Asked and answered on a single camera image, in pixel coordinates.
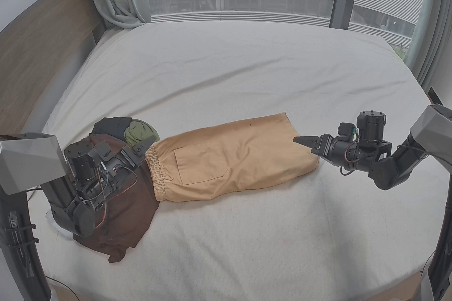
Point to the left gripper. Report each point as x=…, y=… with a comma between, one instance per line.
x=122, y=172

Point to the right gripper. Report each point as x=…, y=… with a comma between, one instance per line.
x=335, y=149

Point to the tan shorts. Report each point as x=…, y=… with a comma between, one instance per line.
x=247, y=155

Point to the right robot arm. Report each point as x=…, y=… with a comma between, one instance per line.
x=430, y=130

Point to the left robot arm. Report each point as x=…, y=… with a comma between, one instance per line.
x=31, y=162

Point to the bed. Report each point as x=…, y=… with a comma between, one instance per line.
x=268, y=74

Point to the olive green garment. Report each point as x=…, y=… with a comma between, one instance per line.
x=139, y=132

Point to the black garment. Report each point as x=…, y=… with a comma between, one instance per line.
x=109, y=126

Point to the brown garment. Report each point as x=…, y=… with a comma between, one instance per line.
x=127, y=215

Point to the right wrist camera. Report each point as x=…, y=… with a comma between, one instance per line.
x=346, y=130

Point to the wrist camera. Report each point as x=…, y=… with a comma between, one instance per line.
x=102, y=150
x=346, y=130

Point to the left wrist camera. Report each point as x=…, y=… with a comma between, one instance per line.
x=102, y=150

